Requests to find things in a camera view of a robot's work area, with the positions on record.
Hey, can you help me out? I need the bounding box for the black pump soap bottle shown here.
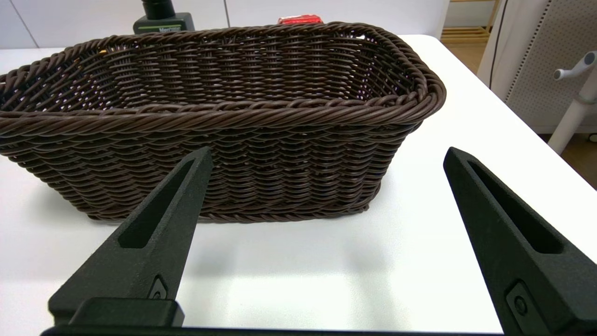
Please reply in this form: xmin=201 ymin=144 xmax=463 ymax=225
xmin=133 ymin=0 xmax=195 ymax=35

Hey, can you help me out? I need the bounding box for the red drink carton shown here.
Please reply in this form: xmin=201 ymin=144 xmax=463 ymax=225
xmin=278 ymin=14 xmax=323 ymax=25

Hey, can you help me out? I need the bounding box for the white perforated panel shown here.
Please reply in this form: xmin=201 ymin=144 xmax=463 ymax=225
xmin=478 ymin=0 xmax=597 ymax=135

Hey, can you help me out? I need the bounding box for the white side table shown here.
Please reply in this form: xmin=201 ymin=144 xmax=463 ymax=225
xmin=548 ymin=50 xmax=597 ymax=155

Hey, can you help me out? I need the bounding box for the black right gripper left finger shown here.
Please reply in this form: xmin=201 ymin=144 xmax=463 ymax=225
xmin=48 ymin=147 xmax=214 ymax=326

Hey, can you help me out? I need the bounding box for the dark brown wicker basket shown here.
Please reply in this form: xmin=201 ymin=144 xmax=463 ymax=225
xmin=0 ymin=21 xmax=447 ymax=224

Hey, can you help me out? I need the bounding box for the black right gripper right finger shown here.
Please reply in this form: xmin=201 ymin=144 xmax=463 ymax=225
xmin=443 ymin=147 xmax=597 ymax=336

